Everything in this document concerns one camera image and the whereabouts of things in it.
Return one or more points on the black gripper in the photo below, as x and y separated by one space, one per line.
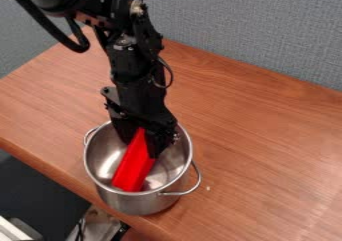
135 105

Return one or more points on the red plastic block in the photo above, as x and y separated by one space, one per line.
135 165

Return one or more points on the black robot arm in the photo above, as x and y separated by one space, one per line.
141 74

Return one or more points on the stainless steel pot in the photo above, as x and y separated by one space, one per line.
174 178

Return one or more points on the white object at corner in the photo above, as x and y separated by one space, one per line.
11 233

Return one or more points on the grey table leg bracket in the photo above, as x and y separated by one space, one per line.
98 226

